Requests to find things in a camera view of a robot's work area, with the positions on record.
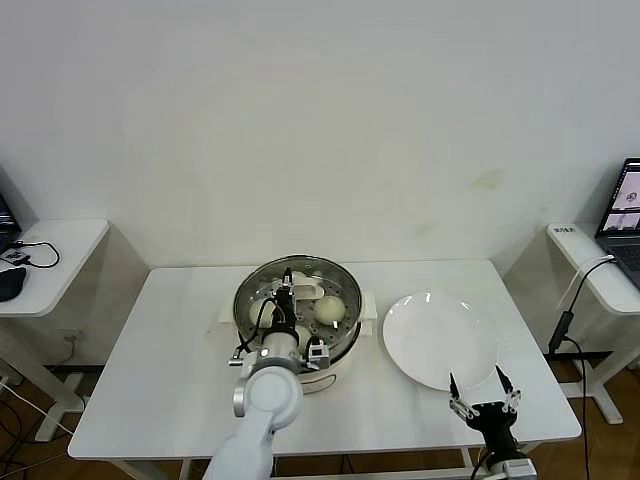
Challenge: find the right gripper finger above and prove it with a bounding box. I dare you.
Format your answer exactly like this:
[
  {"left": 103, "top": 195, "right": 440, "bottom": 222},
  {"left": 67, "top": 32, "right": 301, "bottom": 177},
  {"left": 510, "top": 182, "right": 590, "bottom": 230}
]
[
  {"left": 495, "top": 366, "right": 524, "bottom": 412},
  {"left": 448, "top": 372, "right": 475, "bottom": 420}
]

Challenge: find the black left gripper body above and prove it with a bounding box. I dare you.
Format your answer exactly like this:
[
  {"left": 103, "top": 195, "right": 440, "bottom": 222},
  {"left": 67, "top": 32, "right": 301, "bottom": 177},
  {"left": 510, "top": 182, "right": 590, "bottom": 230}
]
[{"left": 269, "top": 294, "right": 300, "bottom": 334}]

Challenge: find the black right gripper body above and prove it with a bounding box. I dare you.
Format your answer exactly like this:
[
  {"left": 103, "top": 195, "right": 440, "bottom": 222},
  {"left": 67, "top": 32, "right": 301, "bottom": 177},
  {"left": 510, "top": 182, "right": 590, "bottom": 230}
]
[{"left": 465, "top": 402, "right": 519, "bottom": 456}]

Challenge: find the stainless steel steamer basket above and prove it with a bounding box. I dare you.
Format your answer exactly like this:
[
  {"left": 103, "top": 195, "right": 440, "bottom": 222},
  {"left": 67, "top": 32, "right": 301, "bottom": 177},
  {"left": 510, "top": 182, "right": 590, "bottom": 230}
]
[{"left": 232, "top": 254, "right": 363, "bottom": 362}]

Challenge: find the white round plate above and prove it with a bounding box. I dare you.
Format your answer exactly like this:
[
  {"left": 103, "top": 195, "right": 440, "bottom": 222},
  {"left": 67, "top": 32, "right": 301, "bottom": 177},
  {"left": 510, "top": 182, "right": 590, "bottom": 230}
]
[{"left": 382, "top": 292, "right": 500, "bottom": 393}]

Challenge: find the white electric cooker base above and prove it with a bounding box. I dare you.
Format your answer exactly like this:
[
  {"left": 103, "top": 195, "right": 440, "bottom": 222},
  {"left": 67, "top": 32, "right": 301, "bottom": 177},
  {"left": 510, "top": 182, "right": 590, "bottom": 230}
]
[{"left": 219, "top": 292, "right": 377, "bottom": 401}]

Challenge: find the white side desk with label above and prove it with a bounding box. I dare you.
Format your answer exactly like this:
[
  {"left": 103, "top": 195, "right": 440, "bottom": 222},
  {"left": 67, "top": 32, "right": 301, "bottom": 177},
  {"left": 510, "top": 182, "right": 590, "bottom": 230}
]
[{"left": 544, "top": 222, "right": 640, "bottom": 426}]

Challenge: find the grey open laptop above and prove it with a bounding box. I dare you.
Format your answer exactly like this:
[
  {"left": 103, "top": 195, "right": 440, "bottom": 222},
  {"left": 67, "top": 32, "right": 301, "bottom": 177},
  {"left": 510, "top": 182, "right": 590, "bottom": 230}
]
[{"left": 594, "top": 158, "right": 640, "bottom": 290}]

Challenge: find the black computer mouse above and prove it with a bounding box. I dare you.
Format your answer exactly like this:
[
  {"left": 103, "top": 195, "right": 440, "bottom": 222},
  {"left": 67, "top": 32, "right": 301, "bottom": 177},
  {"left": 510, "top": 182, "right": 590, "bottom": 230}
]
[{"left": 0, "top": 266, "right": 29, "bottom": 303}]

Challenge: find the black open laptop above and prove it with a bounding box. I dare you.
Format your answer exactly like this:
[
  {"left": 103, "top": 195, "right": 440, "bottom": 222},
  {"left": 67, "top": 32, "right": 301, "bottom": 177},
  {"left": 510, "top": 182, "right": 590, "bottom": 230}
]
[{"left": 0, "top": 167, "right": 24, "bottom": 256}]

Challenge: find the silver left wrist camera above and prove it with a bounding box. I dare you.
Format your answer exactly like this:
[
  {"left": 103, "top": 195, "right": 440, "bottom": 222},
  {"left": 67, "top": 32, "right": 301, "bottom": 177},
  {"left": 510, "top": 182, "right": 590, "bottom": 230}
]
[{"left": 305, "top": 339, "right": 332, "bottom": 371}]

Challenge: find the black cable with dongle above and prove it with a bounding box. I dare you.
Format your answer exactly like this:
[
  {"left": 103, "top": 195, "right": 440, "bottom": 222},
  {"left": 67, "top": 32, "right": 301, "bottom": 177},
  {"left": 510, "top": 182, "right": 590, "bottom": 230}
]
[{"left": 547, "top": 257, "right": 617, "bottom": 444}]

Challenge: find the white metal table frame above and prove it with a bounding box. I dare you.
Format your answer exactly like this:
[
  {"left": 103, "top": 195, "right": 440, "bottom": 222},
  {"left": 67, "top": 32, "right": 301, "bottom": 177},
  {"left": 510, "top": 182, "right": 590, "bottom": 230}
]
[{"left": 119, "top": 442, "right": 531, "bottom": 480}]

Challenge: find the white flat cable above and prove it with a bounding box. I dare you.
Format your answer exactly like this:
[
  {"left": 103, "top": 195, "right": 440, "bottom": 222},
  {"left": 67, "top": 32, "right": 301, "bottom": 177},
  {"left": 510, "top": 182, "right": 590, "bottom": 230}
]
[{"left": 557, "top": 254, "right": 616, "bottom": 307}]

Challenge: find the thin black looped cable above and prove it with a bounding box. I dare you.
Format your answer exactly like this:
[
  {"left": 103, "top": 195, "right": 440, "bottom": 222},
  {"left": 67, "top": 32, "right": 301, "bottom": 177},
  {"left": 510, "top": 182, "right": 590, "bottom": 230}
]
[{"left": 14, "top": 241, "right": 61, "bottom": 270}]

